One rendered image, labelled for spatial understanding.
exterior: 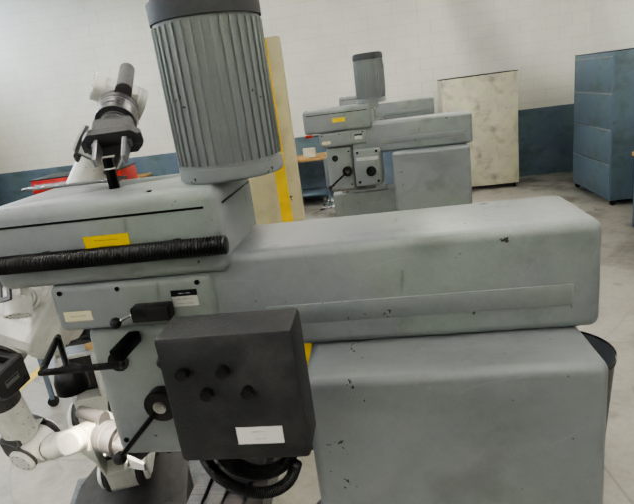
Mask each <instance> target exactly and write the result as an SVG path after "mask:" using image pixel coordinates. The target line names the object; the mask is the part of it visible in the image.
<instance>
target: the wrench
mask: <svg viewBox="0 0 634 504"><path fill-rule="evenodd" d="M95 183H108V181H107V178H104V179H95V180H84V181H79V182H70V183H62V184H53V185H45V186H37V187H28V188H24V189H21V192H28V191H36V190H45V189H53V188H62V187H70V186H78V185H87V184H95Z"/></svg>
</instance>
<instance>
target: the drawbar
mask: <svg viewBox="0 0 634 504"><path fill-rule="evenodd" d="M102 161H103V165H104V169H108V168H114V167H115V163H114V159H113V157H107V158H103V159H102ZM105 173H106V177H107V181H108V185H109V189H116V188H120V184H119V180H118V176H117V172H116V168H115V169H111V170H105Z"/></svg>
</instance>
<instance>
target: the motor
mask: <svg viewBox="0 0 634 504"><path fill-rule="evenodd" d="M145 8H146V13H147V18H148V22H149V27H150V28H151V29H153V30H151V35H152V40H153V45H154V50H155V55H156V59H157V64H158V69H159V74H160V79H161V83H162V88H163V93H164V98H165V103H166V107H167V112H168V117H169V122H170V127H171V132H172V136H173V141H174V146H175V151H176V156H177V160H178V165H179V167H181V168H179V171H180V176H181V181H182V182H184V183H185V184H192V185H202V184H216V183H225V182H232V181H238V180H244V179H249V178H254V177H258V176H263V175H266V174H270V173H273V172H276V171H278V170H280V169H281V168H282V166H283V158H282V153H280V151H281V147H280V140H279V133H278V126H277V120H276V113H275V106H274V99H273V92H272V86H271V79H270V72H269V65H268V59H267V52H266V45H265V38H264V32H263V25H262V18H261V17H260V16H261V9H260V3H259V0H149V2H148V3H147V4H146V5H145Z"/></svg>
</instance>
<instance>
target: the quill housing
mask: <svg viewBox="0 0 634 504"><path fill-rule="evenodd" d="M167 324H168V323H164V324H151V325H137V326H123V327H120V328H118V329H113V328H111V327H110V328H96V329H91V331H90V338H91V342H92V345H93V349H94V352H95V356H96V359H97V363H105V362H106V363H107V362H112V360H111V356H110V350H111V349H112V348H113V347H114V346H115V345H116V344H117V343H118V342H119V341H120V340H121V339H122V338H123V337H124V336H125V335H126V334H127V333H128V332H131V331H139V333H140V337H141V342H140V343H139V344H138V345H137V346H136V348H135V349H134V350H133V351H132V352H131V353H130V354H129V355H128V356H127V358H126V359H125V360H124V362H125V363H126V366H125V368H123V369H120V368H119V369H118V368H117V369H110V370H109V369H108V370H101V371H100V373H101V376H102V380H103V383H104V387H105V390H106V394H107V397H108V401H109V404H110V408H111V411H112V415H113V418H114V422H115V425H116V429H117V432H118V436H119V439H120V443H121V446H122V447H123V449H124V448H125V446H126V445H127V444H128V443H129V441H130V440H131V439H132V438H133V436H134V435H135V434H136V432H137V431H138V430H139V429H140V427H141V426H142V425H143V423H144V422H145V421H146V420H147V418H148V417H149V415H148V414H147V412H146V410H145V408H144V400H145V398H146V396H147V395H148V394H149V392H150V391H151V390H152V389H153V388H154V387H157V386H165V383H164V379H163V375H162V371H161V369H159V368H158V367H157V365H156V360H157V358H158V355H157V351H156V347H155V338H156V337H157V336H158V335H159V333H160V332H161V331H162V330H163V329H164V328H165V326H166V325H167ZM173 451H181V448H180V444H179V440H178V436H177V432H176V428H175V423H174V419H173V418H172V419H171V420H168V421H158V420H155V419H154V420H153V421H152V423H151V424H150V425H149V426H148V428H147V429H146V430H145V431H144V433H143V434H142V435H141V437H140V438H139V439H138V440H137V442H136V443H135V444H134V445H133V447H132V448H131V449H130V451H129V452H130V453H146V452H173Z"/></svg>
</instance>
